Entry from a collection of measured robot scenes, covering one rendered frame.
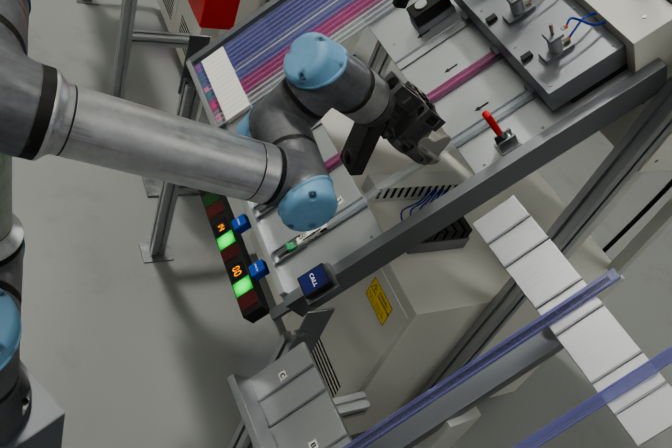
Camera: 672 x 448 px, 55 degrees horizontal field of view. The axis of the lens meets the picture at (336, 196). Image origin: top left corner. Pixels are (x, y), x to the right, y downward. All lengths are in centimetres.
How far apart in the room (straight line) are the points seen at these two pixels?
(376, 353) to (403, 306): 16
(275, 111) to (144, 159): 24
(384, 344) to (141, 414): 66
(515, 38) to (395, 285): 56
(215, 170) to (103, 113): 13
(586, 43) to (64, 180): 166
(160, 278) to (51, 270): 30
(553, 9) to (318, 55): 47
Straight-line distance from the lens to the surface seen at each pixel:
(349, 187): 115
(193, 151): 72
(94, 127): 69
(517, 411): 219
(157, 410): 178
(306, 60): 84
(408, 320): 136
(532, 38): 114
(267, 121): 87
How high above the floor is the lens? 157
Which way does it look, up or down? 40 degrees down
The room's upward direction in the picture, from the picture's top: 25 degrees clockwise
